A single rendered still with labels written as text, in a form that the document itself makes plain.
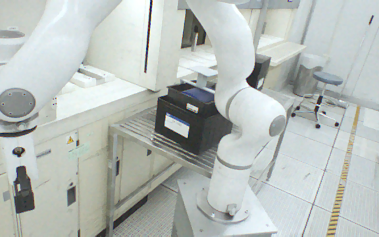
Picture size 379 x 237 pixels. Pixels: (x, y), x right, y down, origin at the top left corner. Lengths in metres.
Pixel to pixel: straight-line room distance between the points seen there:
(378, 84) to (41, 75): 5.22
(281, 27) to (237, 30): 3.62
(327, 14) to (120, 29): 4.13
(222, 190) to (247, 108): 0.30
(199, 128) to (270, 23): 3.26
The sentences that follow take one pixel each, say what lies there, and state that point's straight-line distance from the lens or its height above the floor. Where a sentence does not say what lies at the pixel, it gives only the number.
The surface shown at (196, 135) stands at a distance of 1.28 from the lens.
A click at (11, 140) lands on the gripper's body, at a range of 0.59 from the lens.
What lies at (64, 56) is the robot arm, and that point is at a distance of 0.48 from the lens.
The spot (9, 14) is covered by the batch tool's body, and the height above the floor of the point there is 1.27.
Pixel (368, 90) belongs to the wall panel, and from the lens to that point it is 5.48.
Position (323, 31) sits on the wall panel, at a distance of 5.40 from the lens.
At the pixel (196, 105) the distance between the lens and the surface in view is 1.28.
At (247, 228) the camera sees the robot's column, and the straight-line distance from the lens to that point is 1.03.
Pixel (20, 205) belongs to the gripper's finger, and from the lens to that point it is 0.66.
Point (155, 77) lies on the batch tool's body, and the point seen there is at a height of 0.95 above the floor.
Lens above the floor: 1.45
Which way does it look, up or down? 25 degrees down
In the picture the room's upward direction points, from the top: 9 degrees clockwise
